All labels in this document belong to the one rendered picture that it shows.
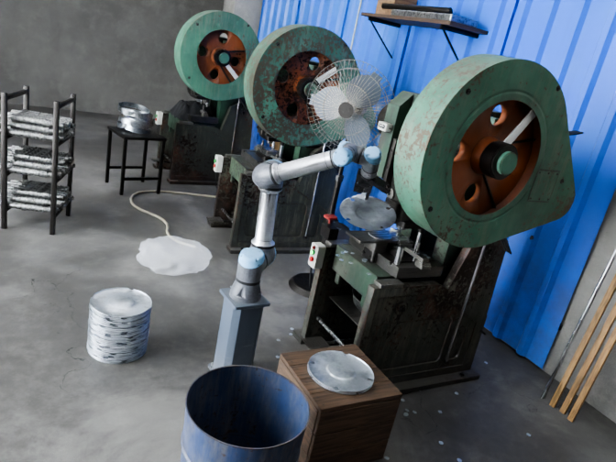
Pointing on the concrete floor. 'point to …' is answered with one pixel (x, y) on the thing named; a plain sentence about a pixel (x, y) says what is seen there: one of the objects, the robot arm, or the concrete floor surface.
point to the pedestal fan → (359, 93)
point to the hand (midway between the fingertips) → (367, 199)
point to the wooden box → (343, 412)
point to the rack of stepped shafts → (36, 159)
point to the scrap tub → (243, 417)
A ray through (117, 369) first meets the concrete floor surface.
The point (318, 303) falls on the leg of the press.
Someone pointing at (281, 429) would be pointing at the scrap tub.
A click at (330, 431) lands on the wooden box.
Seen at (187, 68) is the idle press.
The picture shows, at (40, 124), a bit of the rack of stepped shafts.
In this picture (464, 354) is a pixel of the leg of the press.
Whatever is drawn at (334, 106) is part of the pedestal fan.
